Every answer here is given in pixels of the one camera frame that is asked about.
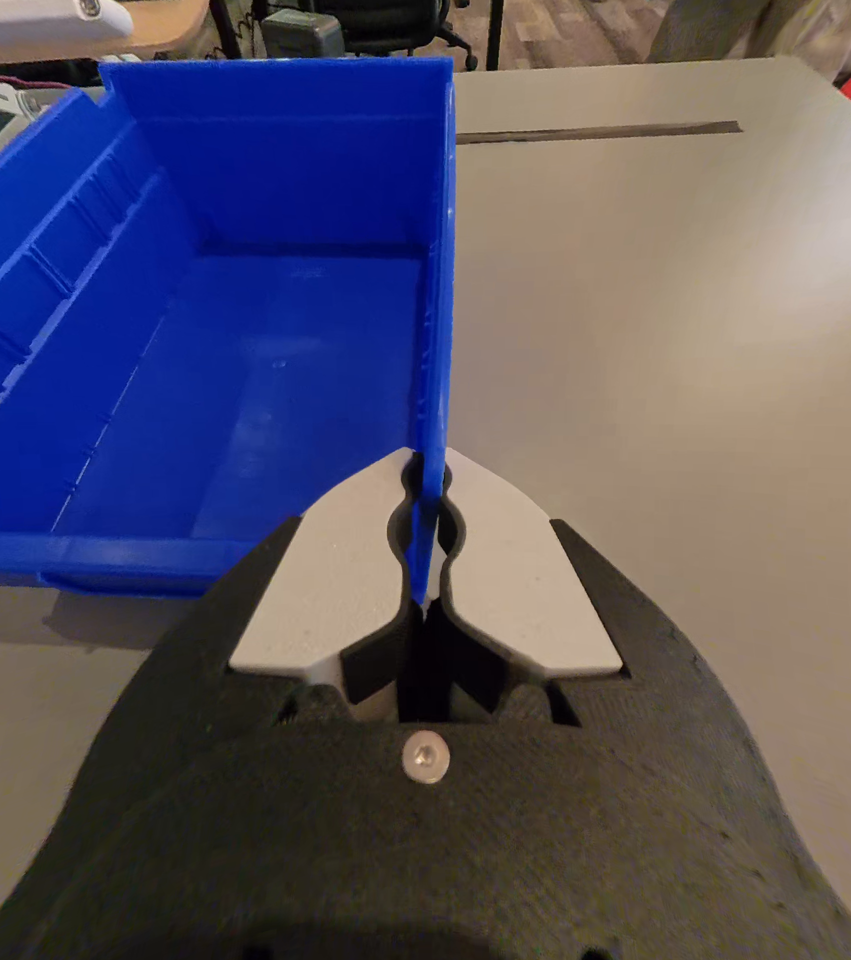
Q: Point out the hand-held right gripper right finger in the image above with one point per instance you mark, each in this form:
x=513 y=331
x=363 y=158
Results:
x=530 y=592

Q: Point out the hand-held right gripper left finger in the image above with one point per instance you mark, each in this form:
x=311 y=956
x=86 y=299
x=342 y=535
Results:
x=320 y=592

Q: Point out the blue plastic bin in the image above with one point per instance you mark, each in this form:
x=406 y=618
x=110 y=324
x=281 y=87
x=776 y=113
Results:
x=245 y=375

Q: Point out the small black box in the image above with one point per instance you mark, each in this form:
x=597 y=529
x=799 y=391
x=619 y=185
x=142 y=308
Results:
x=302 y=34

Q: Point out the black office chair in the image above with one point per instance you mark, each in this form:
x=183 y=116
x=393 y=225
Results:
x=395 y=26

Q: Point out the white document stand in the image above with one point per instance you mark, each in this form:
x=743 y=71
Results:
x=35 y=19

